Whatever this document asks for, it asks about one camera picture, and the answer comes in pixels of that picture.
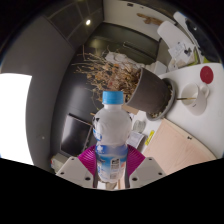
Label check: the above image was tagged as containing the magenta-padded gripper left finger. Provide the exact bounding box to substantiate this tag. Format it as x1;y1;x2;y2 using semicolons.
55;144;99;189

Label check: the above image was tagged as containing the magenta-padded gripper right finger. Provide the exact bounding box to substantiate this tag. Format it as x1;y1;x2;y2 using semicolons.
124;144;167;189

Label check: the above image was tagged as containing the blue-capped plastic water bottle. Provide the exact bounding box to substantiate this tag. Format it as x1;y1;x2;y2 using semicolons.
91;90;133;184

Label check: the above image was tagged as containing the crumpled clear plastic bag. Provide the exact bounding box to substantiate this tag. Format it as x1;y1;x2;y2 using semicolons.
126;130;145;149

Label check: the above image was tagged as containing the small yellow strip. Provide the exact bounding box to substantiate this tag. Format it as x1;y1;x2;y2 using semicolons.
144;129;156;147

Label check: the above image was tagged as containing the light wooden drawing board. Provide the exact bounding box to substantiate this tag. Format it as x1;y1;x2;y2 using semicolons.
141;118;218;176

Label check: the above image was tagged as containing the grey round pot saucer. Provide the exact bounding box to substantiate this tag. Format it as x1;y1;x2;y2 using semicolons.
146;78;177;122

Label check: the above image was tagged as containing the grey pot with dried plant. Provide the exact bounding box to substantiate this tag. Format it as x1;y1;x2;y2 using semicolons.
71;44;174;118

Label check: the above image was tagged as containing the thin stirring stick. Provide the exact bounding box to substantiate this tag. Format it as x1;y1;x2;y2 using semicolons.
175;96;198;101

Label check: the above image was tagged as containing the long ceiling light panel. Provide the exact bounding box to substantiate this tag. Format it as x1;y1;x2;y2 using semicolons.
0;73;34;166

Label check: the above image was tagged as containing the white ceramic mug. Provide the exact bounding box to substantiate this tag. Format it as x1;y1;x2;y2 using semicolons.
180;82;210;116

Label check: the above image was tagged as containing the white statue plinth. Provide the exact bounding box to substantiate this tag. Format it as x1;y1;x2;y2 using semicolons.
150;60;168;77

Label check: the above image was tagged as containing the flat round red coaster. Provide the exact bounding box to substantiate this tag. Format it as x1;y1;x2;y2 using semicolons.
199;65;215;85

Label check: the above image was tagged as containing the stack of papers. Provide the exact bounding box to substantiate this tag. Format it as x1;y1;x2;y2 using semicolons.
167;39;196;68

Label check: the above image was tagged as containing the wooden standing figure sculpture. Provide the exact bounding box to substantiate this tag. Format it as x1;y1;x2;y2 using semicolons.
136;12;164;27

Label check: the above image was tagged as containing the black wall screen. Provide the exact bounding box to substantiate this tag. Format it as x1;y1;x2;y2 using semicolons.
59;113;94;158

